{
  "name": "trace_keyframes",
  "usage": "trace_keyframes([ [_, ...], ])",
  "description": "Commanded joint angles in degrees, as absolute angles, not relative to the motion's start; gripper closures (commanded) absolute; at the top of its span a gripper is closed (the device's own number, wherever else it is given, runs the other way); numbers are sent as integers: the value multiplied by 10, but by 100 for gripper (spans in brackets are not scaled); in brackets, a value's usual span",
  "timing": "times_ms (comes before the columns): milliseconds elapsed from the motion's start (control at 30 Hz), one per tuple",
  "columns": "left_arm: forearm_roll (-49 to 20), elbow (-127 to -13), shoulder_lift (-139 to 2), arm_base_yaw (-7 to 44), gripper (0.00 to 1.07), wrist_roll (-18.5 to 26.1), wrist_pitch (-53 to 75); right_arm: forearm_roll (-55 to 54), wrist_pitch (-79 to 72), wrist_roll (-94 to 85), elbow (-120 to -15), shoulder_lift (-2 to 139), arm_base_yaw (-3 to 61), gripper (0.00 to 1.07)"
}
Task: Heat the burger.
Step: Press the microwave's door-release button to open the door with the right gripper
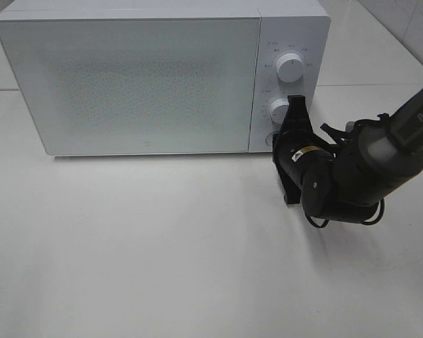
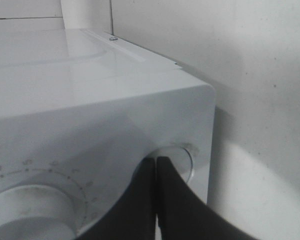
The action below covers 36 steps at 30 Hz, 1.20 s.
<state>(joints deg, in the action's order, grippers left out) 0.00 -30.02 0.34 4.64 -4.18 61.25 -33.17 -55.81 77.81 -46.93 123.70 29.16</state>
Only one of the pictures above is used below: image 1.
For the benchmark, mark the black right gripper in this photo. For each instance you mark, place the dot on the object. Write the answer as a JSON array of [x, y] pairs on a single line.
[[303, 160]]

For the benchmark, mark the white timer knob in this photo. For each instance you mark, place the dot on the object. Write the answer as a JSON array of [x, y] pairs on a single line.
[[277, 110]]

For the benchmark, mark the round white door button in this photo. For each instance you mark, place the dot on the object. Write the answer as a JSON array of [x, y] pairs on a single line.
[[271, 139]]

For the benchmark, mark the white microwave door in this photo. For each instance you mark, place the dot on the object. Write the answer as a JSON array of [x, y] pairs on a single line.
[[117, 87]]

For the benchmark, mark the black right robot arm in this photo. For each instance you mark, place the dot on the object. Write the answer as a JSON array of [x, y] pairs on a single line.
[[347, 180]]

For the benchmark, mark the upper white power knob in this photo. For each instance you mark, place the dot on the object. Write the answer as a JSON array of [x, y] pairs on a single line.
[[290, 66]]

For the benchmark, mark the white microwave oven body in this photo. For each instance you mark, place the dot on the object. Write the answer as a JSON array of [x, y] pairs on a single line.
[[300, 26]]

